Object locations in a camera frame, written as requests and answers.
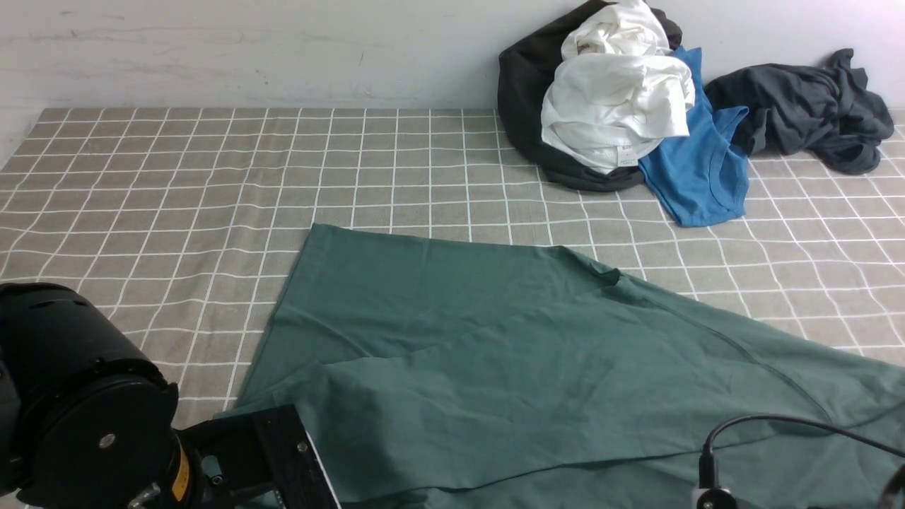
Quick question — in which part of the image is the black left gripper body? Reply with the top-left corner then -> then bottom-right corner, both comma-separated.
127,405 -> 340,508

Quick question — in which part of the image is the green long-sleeve top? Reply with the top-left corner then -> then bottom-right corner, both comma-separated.
232,225 -> 904,508

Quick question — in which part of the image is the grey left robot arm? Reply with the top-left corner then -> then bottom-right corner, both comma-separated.
1,283 -> 339,508

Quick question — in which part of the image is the grey checked tablecloth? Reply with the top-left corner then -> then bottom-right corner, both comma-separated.
2,107 -> 903,426

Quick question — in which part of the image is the black garment in pile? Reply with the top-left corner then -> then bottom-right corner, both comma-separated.
497,1 -> 682,192

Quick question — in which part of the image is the white garment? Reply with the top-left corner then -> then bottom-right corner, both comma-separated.
540,1 -> 696,174

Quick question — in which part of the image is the blue t-shirt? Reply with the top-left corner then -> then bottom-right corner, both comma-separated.
640,47 -> 749,228

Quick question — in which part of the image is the dark grey crumpled garment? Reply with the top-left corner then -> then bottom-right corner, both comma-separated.
704,48 -> 894,176

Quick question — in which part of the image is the black cable right side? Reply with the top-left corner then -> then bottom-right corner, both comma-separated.
693,414 -> 905,509

